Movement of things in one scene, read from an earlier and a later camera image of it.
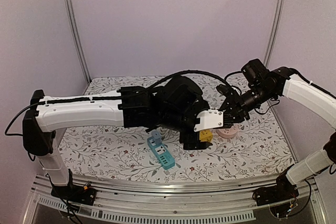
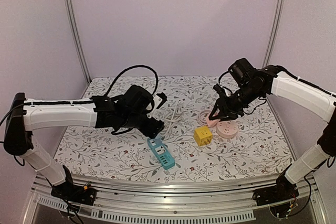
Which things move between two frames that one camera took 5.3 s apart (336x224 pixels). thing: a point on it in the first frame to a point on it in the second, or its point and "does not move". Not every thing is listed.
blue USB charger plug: (157, 135) does not move
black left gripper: (192, 143) to (153, 129)
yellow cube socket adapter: (206, 135) does not move
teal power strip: (166, 160) does not move
